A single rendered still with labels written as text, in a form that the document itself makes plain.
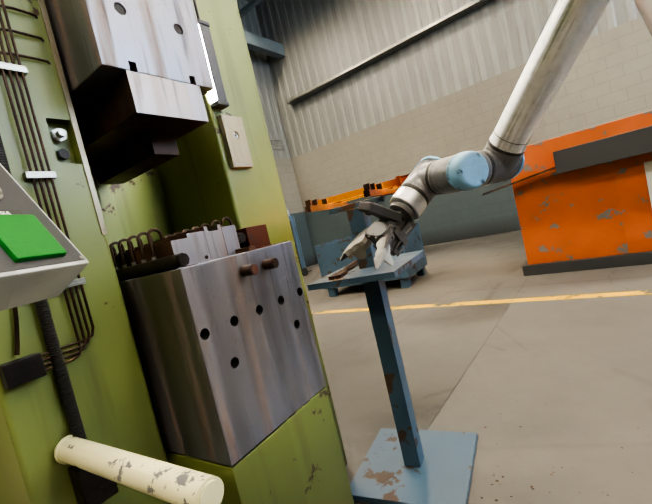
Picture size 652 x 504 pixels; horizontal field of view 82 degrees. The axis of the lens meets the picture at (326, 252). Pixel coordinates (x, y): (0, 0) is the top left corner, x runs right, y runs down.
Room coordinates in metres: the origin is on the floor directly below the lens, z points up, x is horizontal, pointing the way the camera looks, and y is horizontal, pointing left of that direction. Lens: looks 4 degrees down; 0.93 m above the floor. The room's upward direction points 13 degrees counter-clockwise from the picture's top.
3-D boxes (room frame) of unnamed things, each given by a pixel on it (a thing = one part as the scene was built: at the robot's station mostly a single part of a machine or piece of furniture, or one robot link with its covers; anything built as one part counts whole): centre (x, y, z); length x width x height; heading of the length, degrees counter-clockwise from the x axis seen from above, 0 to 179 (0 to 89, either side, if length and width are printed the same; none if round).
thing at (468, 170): (0.95, -0.37, 0.98); 0.12 x 0.12 x 0.09; 24
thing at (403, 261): (1.33, -0.14, 0.75); 0.40 x 0.30 x 0.02; 152
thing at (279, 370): (1.11, 0.43, 0.69); 0.56 x 0.38 x 0.45; 55
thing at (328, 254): (5.11, -0.59, 0.36); 1.21 x 0.81 x 0.72; 58
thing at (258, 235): (1.12, 0.23, 0.95); 0.12 x 0.09 x 0.07; 55
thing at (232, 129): (1.27, 0.21, 1.27); 0.09 x 0.02 x 0.17; 145
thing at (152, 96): (1.06, 0.45, 1.32); 0.42 x 0.20 x 0.10; 55
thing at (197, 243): (1.06, 0.45, 0.96); 0.42 x 0.20 x 0.09; 55
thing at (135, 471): (0.60, 0.40, 0.62); 0.44 x 0.05 x 0.05; 55
